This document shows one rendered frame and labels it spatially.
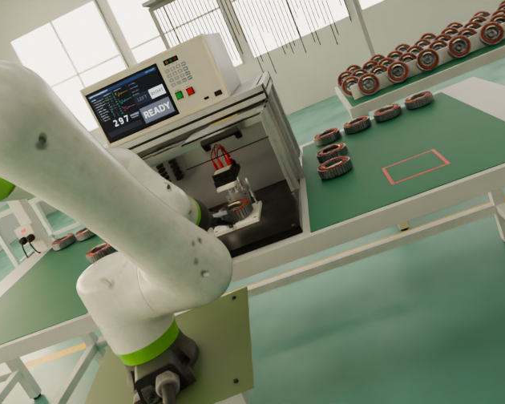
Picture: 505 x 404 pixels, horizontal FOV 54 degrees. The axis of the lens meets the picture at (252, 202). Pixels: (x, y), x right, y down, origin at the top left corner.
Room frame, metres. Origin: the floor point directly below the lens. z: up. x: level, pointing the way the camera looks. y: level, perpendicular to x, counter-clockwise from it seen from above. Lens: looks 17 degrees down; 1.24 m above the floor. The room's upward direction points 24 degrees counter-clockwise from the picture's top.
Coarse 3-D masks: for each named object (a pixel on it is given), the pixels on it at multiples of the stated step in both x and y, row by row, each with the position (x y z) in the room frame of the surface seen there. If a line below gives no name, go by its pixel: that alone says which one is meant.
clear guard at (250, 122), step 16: (240, 112) 1.51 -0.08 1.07; (256, 112) 1.37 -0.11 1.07; (208, 128) 1.48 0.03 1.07; (224, 128) 1.35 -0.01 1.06; (240, 128) 1.33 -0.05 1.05; (256, 128) 1.31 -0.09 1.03; (192, 144) 1.37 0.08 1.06; (224, 144) 1.32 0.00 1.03; (240, 144) 1.30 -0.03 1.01; (192, 160) 1.33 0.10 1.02; (208, 160) 1.31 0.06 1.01
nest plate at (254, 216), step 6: (252, 204) 1.52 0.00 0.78; (258, 204) 1.50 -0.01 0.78; (252, 210) 1.47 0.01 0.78; (258, 210) 1.44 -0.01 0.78; (246, 216) 1.43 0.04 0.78; (252, 216) 1.41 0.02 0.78; (258, 216) 1.39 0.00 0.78; (240, 222) 1.41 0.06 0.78; (246, 222) 1.39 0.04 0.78; (252, 222) 1.39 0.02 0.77; (216, 228) 1.45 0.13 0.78; (222, 228) 1.42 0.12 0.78; (228, 228) 1.40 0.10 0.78; (216, 234) 1.41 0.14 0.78; (222, 234) 1.41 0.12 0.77
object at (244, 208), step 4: (236, 200) 1.51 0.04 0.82; (240, 200) 1.50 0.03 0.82; (244, 200) 1.48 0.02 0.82; (248, 200) 1.47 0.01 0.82; (228, 204) 1.51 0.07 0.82; (232, 204) 1.50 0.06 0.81; (236, 204) 1.50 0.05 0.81; (240, 204) 1.49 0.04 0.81; (244, 204) 1.44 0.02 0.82; (248, 204) 1.44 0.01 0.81; (220, 208) 1.50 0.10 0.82; (228, 208) 1.50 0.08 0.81; (232, 208) 1.48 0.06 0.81; (236, 208) 1.43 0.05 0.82; (240, 208) 1.43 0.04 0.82; (244, 208) 1.43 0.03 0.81; (248, 208) 1.44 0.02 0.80; (252, 208) 1.46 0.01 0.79; (236, 212) 1.42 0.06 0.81; (240, 212) 1.42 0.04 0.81; (244, 212) 1.42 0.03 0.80; (248, 212) 1.43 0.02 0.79; (236, 216) 1.42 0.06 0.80; (240, 216) 1.42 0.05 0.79; (244, 216) 1.42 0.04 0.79
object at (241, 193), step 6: (246, 186) 1.61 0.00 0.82; (228, 192) 1.62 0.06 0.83; (234, 192) 1.60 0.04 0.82; (240, 192) 1.59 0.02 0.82; (246, 192) 1.58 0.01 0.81; (228, 198) 1.60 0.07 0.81; (234, 198) 1.59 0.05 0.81; (240, 198) 1.59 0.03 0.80; (246, 198) 1.58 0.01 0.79; (252, 198) 1.61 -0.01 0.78
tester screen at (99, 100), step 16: (128, 80) 1.63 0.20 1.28; (144, 80) 1.62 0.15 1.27; (160, 80) 1.61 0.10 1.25; (96, 96) 1.66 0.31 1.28; (112, 96) 1.65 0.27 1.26; (128, 96) 1.64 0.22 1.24; (160, 96) 1.62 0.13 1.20; (96, 112) 1.66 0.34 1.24; (112, 112) 1.65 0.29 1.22; (128, 112) 1.64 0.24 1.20; (112, 128) 1.66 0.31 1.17
